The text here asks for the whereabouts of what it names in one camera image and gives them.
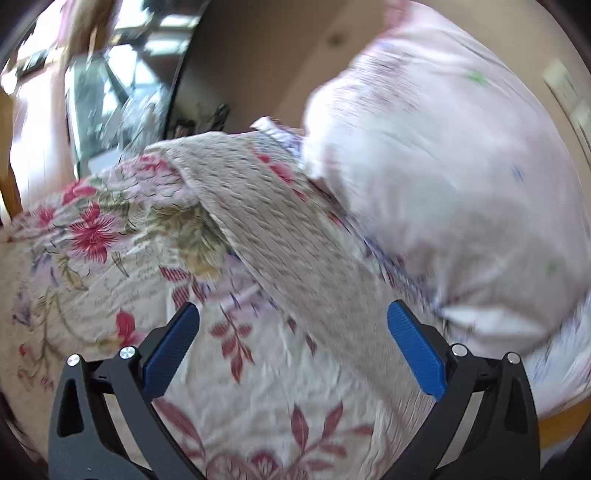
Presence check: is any beige cable-knit sweater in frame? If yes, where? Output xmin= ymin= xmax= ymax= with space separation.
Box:
xmin=149 ymin=132 xmax=440 ymax=461

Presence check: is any floral bed sheet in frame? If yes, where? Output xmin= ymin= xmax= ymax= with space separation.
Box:
xmin=1 ymin=149 xmax=397 ymax=479

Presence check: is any pink floral left pillow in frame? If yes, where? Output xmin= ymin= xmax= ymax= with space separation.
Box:
xmin=250 ymin=0 xmax=591 ymax=418

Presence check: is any white padded headboard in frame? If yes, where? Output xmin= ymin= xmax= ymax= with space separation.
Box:
xmin=174 ymin=0 xmax=591 ymax=153

